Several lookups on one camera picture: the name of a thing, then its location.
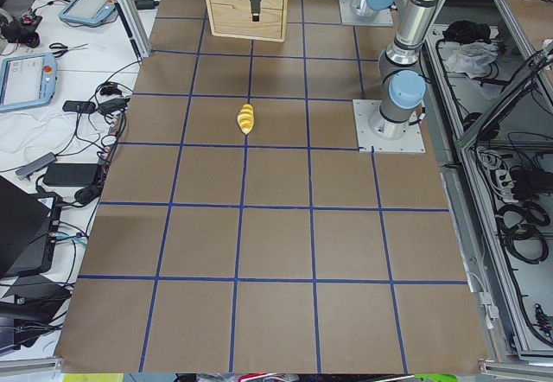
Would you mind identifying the wooden drawer cabinet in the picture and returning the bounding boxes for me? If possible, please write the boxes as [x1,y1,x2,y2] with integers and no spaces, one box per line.
[206,0,288,42]

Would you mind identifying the blue teach pendant upper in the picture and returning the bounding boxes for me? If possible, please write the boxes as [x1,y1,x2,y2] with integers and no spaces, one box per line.
[58,0,116,28]

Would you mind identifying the blue teach pendant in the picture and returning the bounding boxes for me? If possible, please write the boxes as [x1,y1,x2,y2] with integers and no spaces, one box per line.
[58,0,116,28]
[1,53,57,112]

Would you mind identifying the yellow toy bread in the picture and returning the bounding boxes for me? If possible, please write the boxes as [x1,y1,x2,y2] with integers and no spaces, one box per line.
[237,104,255,136]

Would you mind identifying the black scissors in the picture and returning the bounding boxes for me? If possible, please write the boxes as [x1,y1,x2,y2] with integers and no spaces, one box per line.
[48,42,88,58]

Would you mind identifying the black cloth bundle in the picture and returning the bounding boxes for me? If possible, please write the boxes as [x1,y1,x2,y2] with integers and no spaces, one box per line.
[442,20,491,44]

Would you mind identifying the black small device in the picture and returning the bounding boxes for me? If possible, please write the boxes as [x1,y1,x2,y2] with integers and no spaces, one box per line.
[62,100,97,114]

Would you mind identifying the crumpled white cloth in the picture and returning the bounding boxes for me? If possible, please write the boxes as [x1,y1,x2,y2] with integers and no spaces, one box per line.
[444,42,499,79]

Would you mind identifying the blue teach pendant lower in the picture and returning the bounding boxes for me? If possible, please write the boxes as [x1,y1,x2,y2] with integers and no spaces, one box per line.
[1,53,57,112]

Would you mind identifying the grey usb hub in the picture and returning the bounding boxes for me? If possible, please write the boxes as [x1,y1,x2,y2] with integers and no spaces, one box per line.
[16,152,57,178]

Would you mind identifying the black power adapter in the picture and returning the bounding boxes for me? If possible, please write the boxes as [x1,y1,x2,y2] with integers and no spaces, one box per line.
[43,162,99,187]

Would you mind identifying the black laptop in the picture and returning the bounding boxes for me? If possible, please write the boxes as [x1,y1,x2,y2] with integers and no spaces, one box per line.
[1,178,61,278]

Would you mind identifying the aluminium frame post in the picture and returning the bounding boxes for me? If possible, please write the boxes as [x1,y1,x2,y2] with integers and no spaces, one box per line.
[112,0,151,61]

